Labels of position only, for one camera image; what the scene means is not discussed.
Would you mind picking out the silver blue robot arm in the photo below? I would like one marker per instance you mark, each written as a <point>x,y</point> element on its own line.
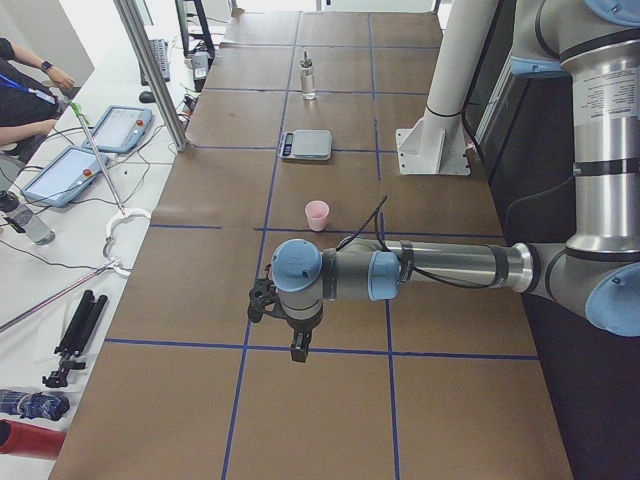
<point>594,274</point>

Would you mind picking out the black folded tripod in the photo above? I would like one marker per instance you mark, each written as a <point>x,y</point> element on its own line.
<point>76,338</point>

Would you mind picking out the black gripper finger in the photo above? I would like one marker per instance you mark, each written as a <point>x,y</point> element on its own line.
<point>299,348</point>
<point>263,300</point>

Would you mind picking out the clear water bottle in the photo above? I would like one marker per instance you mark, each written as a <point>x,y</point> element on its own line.
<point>24,220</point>

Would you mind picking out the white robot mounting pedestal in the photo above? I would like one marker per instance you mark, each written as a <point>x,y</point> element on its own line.
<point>435,145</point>

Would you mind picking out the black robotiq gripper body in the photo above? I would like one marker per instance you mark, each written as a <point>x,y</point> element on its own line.
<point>301,328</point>

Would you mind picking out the pink plastic cup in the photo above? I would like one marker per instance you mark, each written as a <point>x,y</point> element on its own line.
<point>317,215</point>

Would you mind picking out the black keyboard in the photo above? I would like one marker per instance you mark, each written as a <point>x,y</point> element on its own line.
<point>159,49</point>

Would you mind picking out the black power adapter box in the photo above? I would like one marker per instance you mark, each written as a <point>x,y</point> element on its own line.
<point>200,65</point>

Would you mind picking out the aluminium frame post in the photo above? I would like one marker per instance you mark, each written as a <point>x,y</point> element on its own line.
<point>134,27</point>

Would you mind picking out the black computer mouse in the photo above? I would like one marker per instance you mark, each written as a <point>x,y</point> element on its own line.
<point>146,97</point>

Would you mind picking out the silver digital kitchen scale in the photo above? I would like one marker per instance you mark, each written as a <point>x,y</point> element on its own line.
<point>305,144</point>

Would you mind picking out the near blue teach pendant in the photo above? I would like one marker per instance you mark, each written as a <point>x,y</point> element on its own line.
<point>69,174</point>

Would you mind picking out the blue folded umbrella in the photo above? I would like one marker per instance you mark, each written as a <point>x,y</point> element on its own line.
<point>34,405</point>

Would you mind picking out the blue teach pendant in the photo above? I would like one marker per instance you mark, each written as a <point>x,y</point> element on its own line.
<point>69,174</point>
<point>121,128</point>

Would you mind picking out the far blue teach pendant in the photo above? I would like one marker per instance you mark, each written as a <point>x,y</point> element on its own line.
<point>121,128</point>

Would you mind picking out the clear glass sauce bottle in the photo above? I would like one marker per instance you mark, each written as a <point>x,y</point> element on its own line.
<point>307,78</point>

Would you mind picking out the white curved grabber tool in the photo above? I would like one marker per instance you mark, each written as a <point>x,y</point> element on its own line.
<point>119,231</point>

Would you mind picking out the red cylinder bottle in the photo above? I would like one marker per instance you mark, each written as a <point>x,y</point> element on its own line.
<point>26,440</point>

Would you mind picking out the seated person in black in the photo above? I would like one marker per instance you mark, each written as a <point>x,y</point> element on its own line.
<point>29,109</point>

